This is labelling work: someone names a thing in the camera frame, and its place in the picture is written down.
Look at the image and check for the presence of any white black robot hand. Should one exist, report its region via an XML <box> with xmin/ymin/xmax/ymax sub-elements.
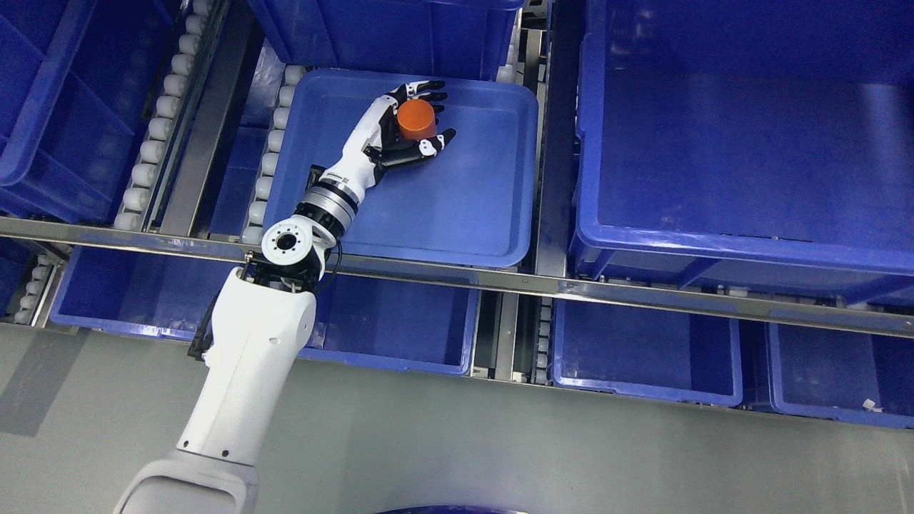
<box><xmin>319</xmin><ymin>79</ymin><xmax>456</xmax><ymax>201</ymax></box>

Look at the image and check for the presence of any orange cylindrical capacitor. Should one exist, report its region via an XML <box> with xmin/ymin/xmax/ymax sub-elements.
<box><xmin>397</xmin><ymin>99</ymin><xmax>437</xmax><ymax>141</ymax></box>

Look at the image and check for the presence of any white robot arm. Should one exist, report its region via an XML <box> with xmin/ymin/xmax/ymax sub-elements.
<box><xmin>114</xmin><ymin>181</ymin><xmax>363</xmax><ymax>513</ymax></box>

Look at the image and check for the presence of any shallow blue tray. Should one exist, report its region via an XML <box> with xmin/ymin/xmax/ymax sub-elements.
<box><xmin>264</xmin><ymin>69</ymin><xmax>538</xmax><ymax>268</ymax></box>

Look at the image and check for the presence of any blue bin top middle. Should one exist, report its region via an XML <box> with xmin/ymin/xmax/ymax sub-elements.
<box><xmin>249</xmin><ymin>1</ymin><xmax>525</xmax><ymax>81</ymax></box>

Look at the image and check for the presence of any blue bin lower middle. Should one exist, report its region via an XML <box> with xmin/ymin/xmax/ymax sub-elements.
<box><xmin>298</xmin><ymin>276</ymin><xmax>480</xmax><ymax>376</ymax></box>

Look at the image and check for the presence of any blue bin lower left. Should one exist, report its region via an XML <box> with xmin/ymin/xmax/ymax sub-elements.
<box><xmin>50</xmin><ymin>247</ymin><xmax>235</xmax><ymax>342</ymax></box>

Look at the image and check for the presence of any blue bin upper left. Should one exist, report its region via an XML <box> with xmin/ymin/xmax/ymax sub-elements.
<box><xmin>1</xmin><ymin>1</ymin><xmax>182</xmax><ymax>223</ymax></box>

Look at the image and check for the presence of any blue bin far left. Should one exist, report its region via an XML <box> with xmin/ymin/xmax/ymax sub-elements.
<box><xmin>1</xmin><ymin>238</ymin><xmax>49</xmax><ymax>325</ymax></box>

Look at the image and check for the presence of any large blue bin upper right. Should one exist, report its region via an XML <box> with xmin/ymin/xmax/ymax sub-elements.
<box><xmin>569</xmin><ymin>1</ymin><xmax>913</xmax><ymax>307</ymax></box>

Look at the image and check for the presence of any blue bin lower right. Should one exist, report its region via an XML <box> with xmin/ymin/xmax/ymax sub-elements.
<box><xmin>548</xmin><ymin>301</ymin><xmax>743</xmax><ymax>408</ymax></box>

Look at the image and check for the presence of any blue bin far right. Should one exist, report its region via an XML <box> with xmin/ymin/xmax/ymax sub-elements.
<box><xmin>740</xmin><ymin>321</ymin><xmax>913</xmax><ymax>430</ymax></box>

